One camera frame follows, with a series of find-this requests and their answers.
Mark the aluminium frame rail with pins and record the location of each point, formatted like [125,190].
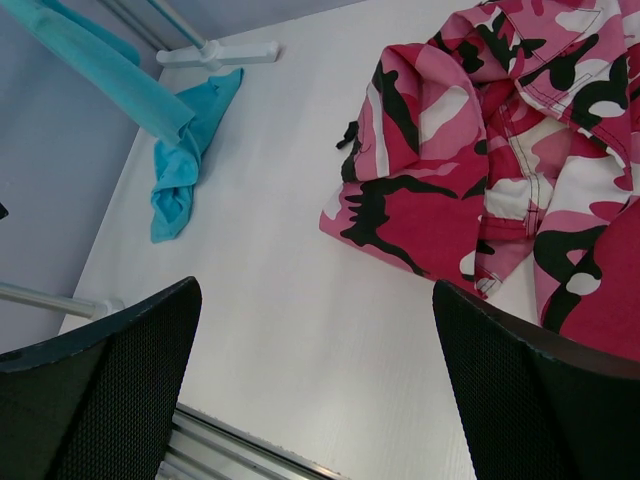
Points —
[202,447]

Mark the turquoise t-shirt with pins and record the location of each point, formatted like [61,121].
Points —
[125,95]

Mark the white clothes rack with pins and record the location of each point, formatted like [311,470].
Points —
[215,52]

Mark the pink camouflage trousers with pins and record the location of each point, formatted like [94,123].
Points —
[512,134]

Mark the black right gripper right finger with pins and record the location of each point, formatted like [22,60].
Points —
[533,404]

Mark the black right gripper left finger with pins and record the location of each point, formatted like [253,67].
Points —
[97,402]

